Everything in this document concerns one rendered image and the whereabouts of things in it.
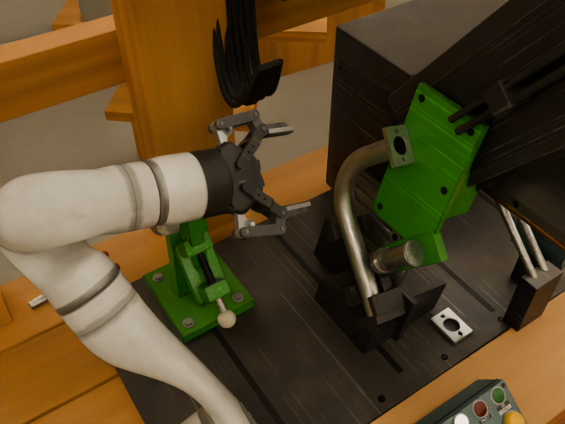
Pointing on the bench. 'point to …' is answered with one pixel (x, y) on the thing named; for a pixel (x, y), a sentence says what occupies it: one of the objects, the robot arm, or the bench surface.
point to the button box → (484, 389)
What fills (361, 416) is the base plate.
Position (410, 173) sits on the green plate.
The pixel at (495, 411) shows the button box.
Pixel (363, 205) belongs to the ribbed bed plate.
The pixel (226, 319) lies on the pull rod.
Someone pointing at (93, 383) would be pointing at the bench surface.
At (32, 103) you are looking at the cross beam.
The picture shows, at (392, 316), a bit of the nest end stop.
